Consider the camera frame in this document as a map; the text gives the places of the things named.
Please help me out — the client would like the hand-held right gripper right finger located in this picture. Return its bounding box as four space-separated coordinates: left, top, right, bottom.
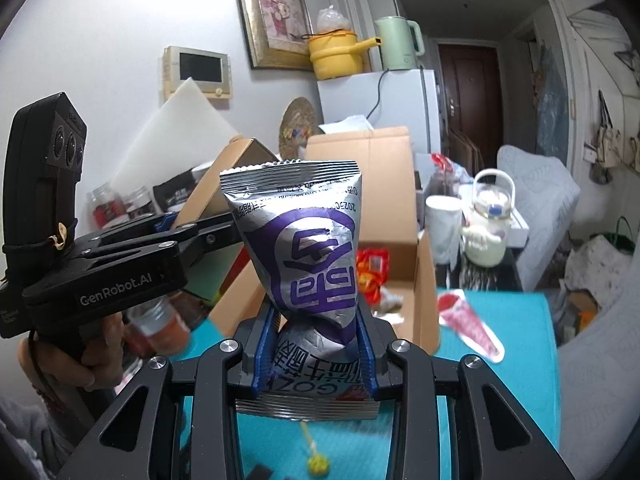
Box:
355 305 576 480

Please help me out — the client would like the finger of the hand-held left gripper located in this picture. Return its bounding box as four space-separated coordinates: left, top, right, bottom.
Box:
75 227 246 267
95 212 236 246

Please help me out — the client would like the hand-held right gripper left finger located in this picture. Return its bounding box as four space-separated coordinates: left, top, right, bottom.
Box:
55 305 281 480

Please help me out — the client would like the red orange snack packet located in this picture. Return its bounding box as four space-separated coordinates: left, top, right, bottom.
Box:
356 247 391 306

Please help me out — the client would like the silver purple snack packet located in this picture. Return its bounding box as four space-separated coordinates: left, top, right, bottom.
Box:
219 160 381 421

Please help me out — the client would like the gold paper box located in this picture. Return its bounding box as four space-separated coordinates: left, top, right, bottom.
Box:
175 137 281 306

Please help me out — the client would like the brown cardboard box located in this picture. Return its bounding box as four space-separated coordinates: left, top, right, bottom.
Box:
207 126 443 356

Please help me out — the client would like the person's left forearm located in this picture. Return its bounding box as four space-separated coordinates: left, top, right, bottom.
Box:
0 385 96 480

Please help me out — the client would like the person's left hand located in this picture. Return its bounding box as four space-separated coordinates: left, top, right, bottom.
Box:
17 310 131 401

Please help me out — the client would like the small glass jar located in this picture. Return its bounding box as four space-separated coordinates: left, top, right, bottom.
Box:
87 183 126 228
122 186 156 221

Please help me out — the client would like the black snack bag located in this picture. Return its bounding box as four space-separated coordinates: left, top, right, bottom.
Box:
152 167 211 211

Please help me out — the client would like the white foam board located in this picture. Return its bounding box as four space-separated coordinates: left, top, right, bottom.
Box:
110 78 241 196

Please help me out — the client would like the red white striped packet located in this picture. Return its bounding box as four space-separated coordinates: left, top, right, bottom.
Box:
437 290 506 363

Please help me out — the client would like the yellow-green lollipop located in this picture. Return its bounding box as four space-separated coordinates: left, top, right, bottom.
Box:
300 422 331 476

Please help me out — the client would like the teal bubble mat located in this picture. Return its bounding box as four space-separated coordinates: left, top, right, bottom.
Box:
180 290 561 480

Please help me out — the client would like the white cup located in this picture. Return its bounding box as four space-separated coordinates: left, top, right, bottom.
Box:
425 195 465 265

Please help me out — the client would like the round woven fan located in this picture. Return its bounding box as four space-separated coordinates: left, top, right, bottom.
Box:
279 97 321 158

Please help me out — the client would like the white thermos pot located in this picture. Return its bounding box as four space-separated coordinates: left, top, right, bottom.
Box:
460 169 516 267

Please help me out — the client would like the white fridge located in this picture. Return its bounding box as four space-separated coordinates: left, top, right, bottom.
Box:
316 67 443 161

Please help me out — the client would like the yellow pot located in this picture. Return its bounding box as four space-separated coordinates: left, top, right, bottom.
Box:
307 30 383 81

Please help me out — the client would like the chair with grey cover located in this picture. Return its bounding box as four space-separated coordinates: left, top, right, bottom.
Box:
555 280 640 480

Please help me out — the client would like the framed flower picture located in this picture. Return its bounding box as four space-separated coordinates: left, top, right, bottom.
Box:
233 0 316 71

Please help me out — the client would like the chair with white cover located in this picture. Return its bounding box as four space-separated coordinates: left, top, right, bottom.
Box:
497 145 581 291

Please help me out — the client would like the clear plastic bag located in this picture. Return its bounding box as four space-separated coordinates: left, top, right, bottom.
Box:
315 5 353 36

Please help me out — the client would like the dark wooden door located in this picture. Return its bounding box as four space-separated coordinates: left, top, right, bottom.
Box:
437 42 501 156

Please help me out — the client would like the green electric kettle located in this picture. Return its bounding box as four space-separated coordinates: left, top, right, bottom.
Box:
375 16 426 72

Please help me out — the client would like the canvas tote bag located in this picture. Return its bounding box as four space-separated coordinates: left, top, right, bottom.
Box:
587 90 623 186

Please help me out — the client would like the wall intercom panel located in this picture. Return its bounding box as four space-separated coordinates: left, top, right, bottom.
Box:
162 46 234 101

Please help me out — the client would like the black kettle cable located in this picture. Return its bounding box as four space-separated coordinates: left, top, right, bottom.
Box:
365 70 391 126

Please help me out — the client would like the green handled basket bag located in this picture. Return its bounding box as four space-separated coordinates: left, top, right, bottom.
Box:
565 215 636 291

